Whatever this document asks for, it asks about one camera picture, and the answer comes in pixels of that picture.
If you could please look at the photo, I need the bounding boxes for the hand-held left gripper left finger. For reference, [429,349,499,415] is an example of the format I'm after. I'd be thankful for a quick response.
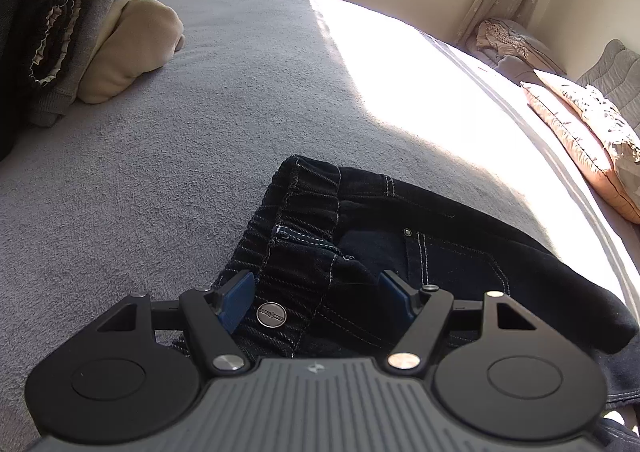
[99,270,258,375]

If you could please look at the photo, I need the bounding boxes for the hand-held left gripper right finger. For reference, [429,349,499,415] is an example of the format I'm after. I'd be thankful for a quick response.
[378,270,544,376]

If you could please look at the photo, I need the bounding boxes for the dark denim pants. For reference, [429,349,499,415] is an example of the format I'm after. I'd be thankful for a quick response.
[172,155,640,452]

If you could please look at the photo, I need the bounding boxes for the grey bed blanket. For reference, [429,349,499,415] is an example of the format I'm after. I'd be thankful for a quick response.
[0,0,640,452]

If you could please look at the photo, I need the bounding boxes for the grey folded sweater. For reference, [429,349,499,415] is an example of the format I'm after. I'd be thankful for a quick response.
[27,0,124,128]

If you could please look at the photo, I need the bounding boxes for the floral pillow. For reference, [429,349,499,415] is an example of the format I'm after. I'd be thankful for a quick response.
[532,68,640,193]

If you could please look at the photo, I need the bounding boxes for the pink folded bedding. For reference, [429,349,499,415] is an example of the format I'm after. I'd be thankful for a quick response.
[475,18,568,83]

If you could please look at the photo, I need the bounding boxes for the grey quilted headboard cover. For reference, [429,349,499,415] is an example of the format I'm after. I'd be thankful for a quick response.
[575,38,640,103]

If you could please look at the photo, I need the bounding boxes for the black ruffled garment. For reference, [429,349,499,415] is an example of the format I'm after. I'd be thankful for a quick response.
[27,0,94,86]

